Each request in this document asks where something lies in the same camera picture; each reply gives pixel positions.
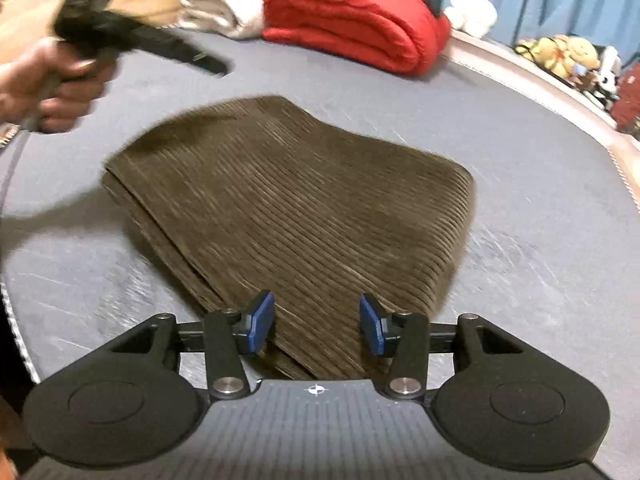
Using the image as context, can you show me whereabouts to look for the grey quilted mattress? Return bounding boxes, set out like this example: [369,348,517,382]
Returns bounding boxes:
[0,25,640,480]

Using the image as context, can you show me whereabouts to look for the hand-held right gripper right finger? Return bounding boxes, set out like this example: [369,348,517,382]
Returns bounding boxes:
[359,292,526,402]

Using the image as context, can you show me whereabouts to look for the white folded blanket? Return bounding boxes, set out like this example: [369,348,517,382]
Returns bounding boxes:
[176,0,297,41]

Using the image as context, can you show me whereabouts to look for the person's left hand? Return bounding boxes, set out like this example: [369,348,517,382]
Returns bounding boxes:
[0,37,118,135]

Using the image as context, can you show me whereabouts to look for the small yellow plush toy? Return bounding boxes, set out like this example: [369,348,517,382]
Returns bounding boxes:
[515,37,551,62]

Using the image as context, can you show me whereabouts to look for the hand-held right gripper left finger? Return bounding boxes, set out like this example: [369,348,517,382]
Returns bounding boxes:
[110,291,276,402]

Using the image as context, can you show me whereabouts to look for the yellow plush bear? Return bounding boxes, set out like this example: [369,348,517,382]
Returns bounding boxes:
[565,37,601,74]

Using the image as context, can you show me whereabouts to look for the olive corduroy pants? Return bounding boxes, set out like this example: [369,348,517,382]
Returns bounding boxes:
[102,94,477,382]

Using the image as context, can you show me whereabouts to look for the yellow plush dog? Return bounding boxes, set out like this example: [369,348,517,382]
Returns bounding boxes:
[541,35,577,79]

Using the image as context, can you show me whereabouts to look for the red folded quilt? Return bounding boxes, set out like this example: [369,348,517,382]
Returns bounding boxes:
[262,0,454,79]

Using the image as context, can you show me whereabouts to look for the panda plush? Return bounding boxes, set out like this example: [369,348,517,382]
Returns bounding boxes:
[594,67,621,106]

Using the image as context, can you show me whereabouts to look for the white plush toy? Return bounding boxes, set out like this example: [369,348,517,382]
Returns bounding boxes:
[443,0,499,40]

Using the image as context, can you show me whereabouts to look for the wooden bed frame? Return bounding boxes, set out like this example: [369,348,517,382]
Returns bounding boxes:
[608,131,640,212]

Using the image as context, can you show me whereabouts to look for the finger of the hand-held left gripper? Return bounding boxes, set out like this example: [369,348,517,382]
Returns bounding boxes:
[131,26,232,78]

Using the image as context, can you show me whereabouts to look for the dark red cushion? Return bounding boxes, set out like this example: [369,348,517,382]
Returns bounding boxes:
[612,62,640,136]

